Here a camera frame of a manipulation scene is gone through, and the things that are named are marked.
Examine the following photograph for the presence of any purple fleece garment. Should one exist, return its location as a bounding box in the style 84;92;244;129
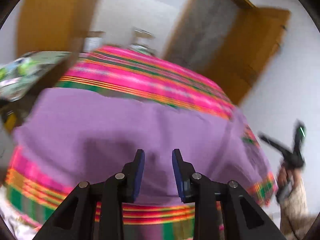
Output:
13;87;276;240

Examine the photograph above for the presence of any beige patterned right sleeve forearm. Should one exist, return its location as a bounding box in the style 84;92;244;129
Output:
280;179;317;239

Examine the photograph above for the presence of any person's right hand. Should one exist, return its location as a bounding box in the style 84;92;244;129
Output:
277;165;301;189

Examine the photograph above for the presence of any colourful plaid bed sheet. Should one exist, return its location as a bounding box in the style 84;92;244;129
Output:
4;45;278;240

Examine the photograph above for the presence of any orange wooden door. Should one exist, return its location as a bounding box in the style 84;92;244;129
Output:
204;7;291;105

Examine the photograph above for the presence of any grey plastic door curtain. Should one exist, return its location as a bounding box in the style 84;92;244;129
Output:
168;0;239;72

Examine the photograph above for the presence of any orange wooden wardrobe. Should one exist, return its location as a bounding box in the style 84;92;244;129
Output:
16;0;98;56

